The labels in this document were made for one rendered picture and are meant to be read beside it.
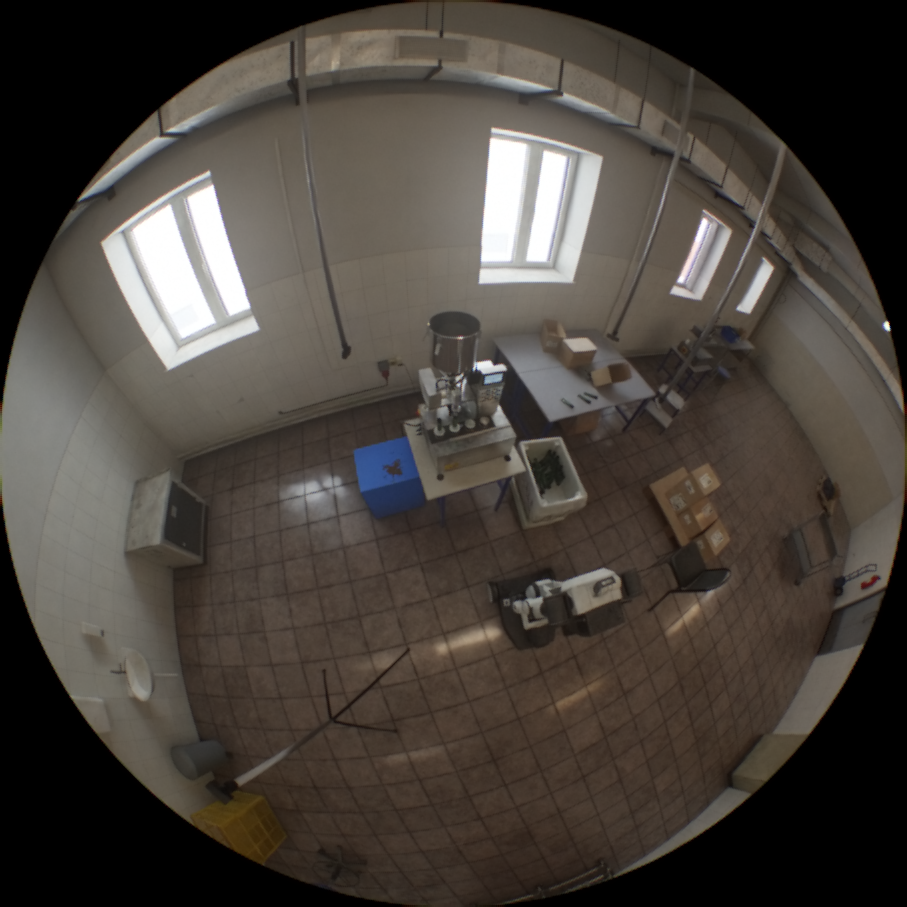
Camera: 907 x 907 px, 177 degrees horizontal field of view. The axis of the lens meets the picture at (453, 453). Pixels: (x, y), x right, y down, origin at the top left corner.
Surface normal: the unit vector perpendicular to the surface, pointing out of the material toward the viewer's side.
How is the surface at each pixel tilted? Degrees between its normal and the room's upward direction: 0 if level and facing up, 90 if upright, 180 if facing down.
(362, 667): 0
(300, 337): 90
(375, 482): 0
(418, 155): 90
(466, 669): 0
